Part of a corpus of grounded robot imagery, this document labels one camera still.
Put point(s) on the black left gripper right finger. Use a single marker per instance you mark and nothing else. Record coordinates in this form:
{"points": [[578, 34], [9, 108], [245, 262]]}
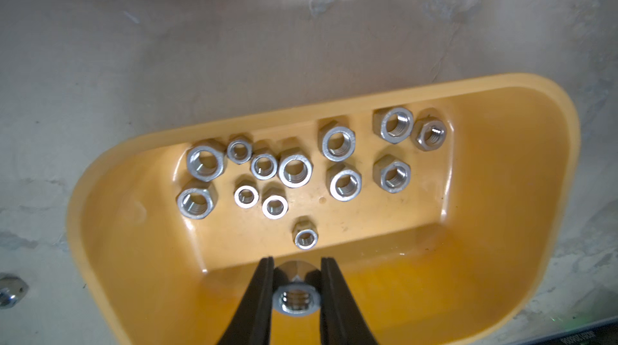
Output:
{"points": [[341, 321]]}

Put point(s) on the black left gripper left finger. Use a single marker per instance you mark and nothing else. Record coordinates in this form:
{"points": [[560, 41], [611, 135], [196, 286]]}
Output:
{"points": [[251, 323]]}

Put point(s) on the yellow plastic storage box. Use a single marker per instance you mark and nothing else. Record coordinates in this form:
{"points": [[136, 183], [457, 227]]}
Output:
{"points": [[449, 259]]}

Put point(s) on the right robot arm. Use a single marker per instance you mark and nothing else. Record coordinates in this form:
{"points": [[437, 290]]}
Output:
{"points": [[598, 333]]}

